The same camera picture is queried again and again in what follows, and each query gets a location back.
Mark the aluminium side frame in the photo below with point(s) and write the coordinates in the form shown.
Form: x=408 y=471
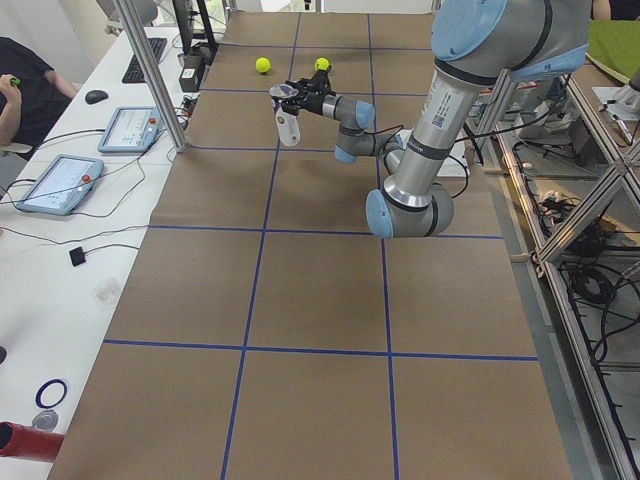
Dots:
x=571 y=168

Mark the black computer monitor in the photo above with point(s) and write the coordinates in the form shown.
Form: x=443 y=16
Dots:
x=186 y=12

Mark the seated person in black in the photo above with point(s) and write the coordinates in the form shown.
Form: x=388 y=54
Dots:
x=33 y=95

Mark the red cylinder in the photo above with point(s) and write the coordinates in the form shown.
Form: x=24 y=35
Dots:
x=28 y=443

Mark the aluminium frame post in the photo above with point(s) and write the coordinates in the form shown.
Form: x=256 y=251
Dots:
x=138 y=40

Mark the yellow Wilson tennis ball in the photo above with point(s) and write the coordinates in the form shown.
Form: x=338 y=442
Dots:
x=263 y=65

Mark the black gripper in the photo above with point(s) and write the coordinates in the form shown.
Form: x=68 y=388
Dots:
x=313 y=103

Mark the blue tape roll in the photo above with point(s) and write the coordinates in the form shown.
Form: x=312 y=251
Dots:
x=51 y=394

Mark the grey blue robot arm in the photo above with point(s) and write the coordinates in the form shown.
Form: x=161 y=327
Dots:
x=472 y=42

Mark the small black square pad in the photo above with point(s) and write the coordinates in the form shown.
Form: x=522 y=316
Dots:
x=77 y=256

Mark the far blue teach pendant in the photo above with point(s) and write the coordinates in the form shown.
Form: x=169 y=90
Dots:
x=131 y=130

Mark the near blue teach pendant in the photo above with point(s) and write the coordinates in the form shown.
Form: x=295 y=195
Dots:
x=63 y=186

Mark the small black box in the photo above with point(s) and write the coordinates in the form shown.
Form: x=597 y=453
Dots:
x=195 y=65

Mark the green cloth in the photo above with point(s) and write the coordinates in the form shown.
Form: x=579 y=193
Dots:
x=614 y=47

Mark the blue teach pendant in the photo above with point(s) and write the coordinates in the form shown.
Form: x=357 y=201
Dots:
x=131 y=130
x=63 y=186

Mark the black computer mouse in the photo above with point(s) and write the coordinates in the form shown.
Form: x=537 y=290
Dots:
x=93 y=97

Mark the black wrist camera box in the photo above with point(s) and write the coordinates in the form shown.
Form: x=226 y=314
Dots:
x=320 y=84

